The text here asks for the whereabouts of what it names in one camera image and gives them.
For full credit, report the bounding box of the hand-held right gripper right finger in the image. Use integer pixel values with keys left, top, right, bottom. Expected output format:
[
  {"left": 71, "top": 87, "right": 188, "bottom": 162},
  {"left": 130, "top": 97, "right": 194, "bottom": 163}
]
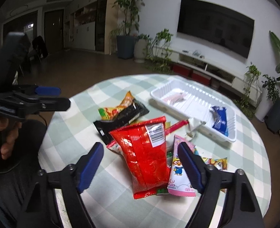
[{"left": 177, "top": 142, "right": 265, "bottom": 228}]

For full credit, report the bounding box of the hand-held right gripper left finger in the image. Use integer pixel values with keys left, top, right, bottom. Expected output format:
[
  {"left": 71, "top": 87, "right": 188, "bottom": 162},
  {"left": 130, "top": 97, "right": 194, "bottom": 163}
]
[{"left": 19, "top": 142, "right": 105, "bottom": 228}]

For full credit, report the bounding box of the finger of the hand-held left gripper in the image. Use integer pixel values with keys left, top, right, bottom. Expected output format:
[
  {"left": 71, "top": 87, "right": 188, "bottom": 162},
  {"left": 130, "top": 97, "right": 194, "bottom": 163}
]
[
  {"left": 19, "top": 85, "right": 62, "bottom": 96},
  {"left": 25, "top": 97, "right": 71, "bottom": 118}
]

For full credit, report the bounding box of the pink cartoon snack packet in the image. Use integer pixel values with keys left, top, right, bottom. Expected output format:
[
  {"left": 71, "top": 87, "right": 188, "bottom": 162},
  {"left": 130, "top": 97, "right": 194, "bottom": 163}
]
[{"left": 167, "top": 134, "right": 198, "bottom": 198}]

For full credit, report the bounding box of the colourful cartoon snack packet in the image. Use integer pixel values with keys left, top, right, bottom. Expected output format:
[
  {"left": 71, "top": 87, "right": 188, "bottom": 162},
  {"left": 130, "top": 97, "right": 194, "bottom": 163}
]
[{"left": 200, "top": 156, "right": 228, "bottom": 172}]

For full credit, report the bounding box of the red and white snack packet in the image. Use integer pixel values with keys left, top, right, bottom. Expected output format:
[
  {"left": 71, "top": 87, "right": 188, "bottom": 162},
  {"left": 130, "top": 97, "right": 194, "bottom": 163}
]
[{"left": 106, "top": 140, "right": 124, "bottom": 155}]

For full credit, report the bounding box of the green striped snack packet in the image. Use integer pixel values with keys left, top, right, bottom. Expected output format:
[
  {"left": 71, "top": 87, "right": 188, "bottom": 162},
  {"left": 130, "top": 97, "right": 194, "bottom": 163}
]
[{"left": 156, "top": 150, "right": 174, "bottom": 196}]

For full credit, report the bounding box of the thin red snack packet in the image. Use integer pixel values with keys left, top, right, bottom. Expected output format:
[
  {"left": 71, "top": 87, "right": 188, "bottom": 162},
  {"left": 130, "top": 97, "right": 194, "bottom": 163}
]
[{"left": 165, "top": 120, "right": 189, "bottom": 136}]

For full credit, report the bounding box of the red snack bag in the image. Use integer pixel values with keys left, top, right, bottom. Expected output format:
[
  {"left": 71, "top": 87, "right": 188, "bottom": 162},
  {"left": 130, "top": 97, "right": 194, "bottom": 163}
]
[{"left": 109, "top": 116, "right": 172, "bottom": 200}]

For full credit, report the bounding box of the orange and green snack packet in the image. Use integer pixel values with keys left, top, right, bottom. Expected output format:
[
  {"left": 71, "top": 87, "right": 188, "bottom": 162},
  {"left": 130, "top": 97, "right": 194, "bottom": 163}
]
[{"left": 98, "top": 90, "right": 135, "bottom": 121}]

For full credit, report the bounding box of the white plastic tray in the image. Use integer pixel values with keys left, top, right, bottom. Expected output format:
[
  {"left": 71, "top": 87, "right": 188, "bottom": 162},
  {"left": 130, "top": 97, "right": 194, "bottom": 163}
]
[{"left": 150, "top": 79, "right": 237, "bottom": 143}]

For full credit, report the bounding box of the black snack packet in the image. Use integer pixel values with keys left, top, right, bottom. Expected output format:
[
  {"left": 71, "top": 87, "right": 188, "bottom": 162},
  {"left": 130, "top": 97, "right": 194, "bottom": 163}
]
[{"left": 93, "top": 99, "right": 150, "bottom": 146}]

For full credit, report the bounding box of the person's left hand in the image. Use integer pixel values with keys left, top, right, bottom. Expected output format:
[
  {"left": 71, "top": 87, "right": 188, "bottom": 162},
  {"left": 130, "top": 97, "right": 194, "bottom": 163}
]
[{"left": 0, "top": 117, "right": 20, "bottom": 160}]

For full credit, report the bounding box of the dark jacket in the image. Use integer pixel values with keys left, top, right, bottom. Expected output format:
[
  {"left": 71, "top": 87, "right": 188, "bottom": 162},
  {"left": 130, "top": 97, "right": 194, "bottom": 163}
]
[{"left": 31, "top": 35, "right": 49, "bottom": 60}]

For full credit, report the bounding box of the dark wooden door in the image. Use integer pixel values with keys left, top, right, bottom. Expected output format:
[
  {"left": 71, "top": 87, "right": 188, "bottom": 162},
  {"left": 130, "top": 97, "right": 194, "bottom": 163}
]
[{"left": 44, "top": 9, "right": 65, "bottom": 53}]

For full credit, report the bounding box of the blue snack packet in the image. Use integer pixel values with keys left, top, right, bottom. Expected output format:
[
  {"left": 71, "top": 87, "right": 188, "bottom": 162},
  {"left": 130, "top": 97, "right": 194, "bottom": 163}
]
[{"left": 210, "top": 105, "right": 229, "bottom": 137}]

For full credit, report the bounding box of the tall plant in grey-blue pot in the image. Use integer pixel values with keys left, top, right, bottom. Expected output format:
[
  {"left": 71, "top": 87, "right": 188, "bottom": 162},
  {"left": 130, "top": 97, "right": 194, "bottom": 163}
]
[{"left": 111, "top": 0, "right": 146, "bottom": 60}]

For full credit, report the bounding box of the red storage box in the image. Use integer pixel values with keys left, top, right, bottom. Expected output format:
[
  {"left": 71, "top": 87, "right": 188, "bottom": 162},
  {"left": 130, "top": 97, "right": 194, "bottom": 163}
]
[
  {"left": 172, "top": 64, "right": 193, "bottom": 77},
  {"left": 191, "top": 70, "right": 212, "bottom": 84}
]

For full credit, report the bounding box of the bushy plant in white pot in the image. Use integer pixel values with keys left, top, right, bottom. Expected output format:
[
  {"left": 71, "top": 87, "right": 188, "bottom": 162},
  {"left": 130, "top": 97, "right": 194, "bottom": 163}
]
[{"left": 254, "top": 74, "right": 280, "bottom": 122}]

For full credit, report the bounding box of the small plant in white pot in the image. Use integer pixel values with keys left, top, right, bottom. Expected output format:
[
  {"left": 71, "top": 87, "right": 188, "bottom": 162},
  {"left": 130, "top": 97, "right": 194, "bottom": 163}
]
[{"left": 134, "top": 34, "right": 153, "bottom": 64}]

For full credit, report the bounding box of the white television cabinet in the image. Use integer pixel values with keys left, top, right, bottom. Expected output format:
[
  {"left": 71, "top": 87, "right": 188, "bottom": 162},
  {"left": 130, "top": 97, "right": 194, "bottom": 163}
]
[{"left": 154, "top": 49, "right": 264, "bottom": 97}]

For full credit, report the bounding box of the large-leaf plant in dark pot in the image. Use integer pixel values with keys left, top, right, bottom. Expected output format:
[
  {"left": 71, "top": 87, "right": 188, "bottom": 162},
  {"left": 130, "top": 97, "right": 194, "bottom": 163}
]
[{"left": 265, "top": 30, "right": 280, "bottom": 135}]

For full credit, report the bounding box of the hanging vine plant on cabinet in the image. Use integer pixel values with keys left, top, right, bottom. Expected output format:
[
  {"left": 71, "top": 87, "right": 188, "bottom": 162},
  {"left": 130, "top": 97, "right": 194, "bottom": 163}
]
[{"left": 238, "top": 62, "right": 262, "bottom": 120}]

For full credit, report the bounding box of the small clutter on cabinet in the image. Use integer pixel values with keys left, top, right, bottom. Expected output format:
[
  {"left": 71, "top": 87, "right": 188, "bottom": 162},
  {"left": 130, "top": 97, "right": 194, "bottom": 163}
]
[{"left": 182, "top": 49, "right": 205, "bottom": 59}]

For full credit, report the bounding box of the trailing green vine plant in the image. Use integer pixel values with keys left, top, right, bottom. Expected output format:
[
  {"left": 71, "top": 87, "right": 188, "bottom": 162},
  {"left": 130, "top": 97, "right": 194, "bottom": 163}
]
[{"left": 145, "top": 28, "right": 176, "bottom": 74}]

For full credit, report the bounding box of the white wall cabinet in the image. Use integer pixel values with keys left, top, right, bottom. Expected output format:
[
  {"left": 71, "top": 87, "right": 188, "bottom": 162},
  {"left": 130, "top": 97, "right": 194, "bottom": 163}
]
[{"left": 63, "top": 0, "right": 110, "bottom": 52}]

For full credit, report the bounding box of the black wall television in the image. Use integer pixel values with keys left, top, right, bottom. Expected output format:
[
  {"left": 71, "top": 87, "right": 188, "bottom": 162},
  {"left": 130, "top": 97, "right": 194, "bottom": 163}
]
[{"left": 177, "top": 0, "right": 255, "bottom": 59}]

